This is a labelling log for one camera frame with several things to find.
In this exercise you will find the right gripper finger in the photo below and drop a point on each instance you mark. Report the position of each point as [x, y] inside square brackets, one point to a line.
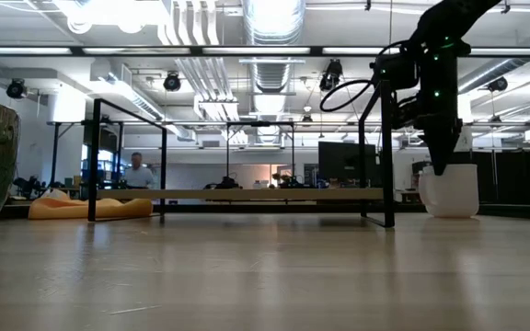
[441, 151]

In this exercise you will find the white mug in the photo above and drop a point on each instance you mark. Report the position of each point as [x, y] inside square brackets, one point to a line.
[458, 193]

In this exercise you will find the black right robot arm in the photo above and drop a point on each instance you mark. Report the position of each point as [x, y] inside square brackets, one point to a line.
[453, 18]

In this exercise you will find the black ceiling spotlight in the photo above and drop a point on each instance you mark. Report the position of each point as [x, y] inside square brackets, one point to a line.
[331, 73]
[498, 84]
[16, 88]
[172, 82]

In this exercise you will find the dark background cabinets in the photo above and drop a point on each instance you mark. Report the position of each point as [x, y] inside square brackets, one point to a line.
[518, 174]

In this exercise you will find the black computer monitor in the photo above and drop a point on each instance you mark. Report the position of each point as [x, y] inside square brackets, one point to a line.
[345, 161]

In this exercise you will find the long ceiling light strip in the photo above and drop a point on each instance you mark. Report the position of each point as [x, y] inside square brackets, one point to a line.
[256, 50]

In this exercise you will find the white ceiling pipes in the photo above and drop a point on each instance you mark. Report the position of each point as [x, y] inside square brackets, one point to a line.
[210, 83]

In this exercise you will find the person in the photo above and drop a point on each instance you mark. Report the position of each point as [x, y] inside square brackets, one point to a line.
[138, 174]

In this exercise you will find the crumpled orange cloth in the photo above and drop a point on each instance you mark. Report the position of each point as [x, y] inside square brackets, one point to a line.
[85, 209]

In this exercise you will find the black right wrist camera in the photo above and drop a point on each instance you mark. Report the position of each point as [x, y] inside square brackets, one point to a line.
[398, 71]

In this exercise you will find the silver round ceiling duct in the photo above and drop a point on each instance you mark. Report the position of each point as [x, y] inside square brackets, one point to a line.
[272, 27]

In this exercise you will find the black background station frame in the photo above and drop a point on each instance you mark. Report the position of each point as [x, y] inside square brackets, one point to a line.
[260, 123]

